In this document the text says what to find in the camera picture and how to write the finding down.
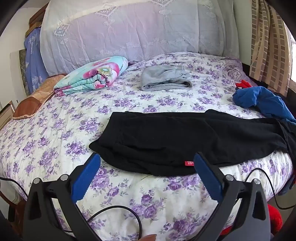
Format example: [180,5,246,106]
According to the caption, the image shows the black cable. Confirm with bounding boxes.
[245,167,296,209]
[0,177,142,240]

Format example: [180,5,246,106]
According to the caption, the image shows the grey folded pants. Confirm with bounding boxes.
[141,64,193,91]

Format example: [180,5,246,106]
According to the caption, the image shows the brown quilted pillow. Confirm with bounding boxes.
[13,74,67,120]

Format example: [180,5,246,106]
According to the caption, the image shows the small red item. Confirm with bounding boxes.
[235,79,251,90]

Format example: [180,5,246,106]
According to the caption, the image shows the wooden bedside cabinet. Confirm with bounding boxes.
[0,100,16,130]

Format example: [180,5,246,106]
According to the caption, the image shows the lavender lace headboard cover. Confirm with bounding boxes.
[40,0,240,77]

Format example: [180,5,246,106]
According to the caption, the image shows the blue printed bag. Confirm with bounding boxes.
[24,27,49,94]

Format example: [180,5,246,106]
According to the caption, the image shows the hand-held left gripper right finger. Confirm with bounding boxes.
[194,152,272,241]

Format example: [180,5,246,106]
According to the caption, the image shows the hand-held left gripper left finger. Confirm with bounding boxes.
[23,152,102,241]

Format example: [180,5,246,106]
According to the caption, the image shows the black pants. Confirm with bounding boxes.
[89,109,296,176]

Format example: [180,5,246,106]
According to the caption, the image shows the blue garment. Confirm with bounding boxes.
[232,86,296,124]

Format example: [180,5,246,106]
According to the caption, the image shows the beige brick-pattern curtain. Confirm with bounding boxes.
[250,0,293,93]

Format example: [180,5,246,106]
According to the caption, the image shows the purple floral bedspread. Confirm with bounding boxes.
[0,51,294,241]

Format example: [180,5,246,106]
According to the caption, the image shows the teal pink floral folded blanket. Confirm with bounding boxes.
[54,56,129,96]

